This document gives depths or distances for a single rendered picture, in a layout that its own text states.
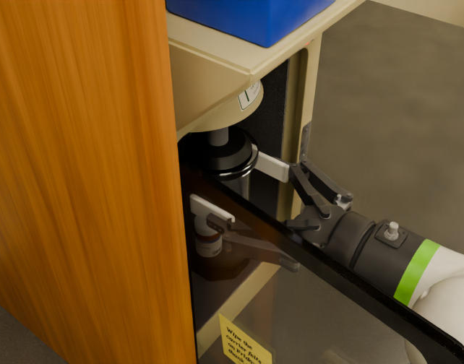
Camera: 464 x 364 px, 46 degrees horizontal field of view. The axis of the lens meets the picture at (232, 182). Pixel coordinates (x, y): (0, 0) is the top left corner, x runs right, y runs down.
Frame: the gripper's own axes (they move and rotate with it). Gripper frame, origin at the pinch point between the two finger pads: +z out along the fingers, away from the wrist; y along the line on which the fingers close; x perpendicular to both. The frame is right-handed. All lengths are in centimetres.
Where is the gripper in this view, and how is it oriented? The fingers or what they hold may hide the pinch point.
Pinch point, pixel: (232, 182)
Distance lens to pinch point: 75.1
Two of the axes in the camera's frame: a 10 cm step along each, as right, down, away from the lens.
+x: 0.0, 7.4, 6.8
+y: -6.1, 5.4, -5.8
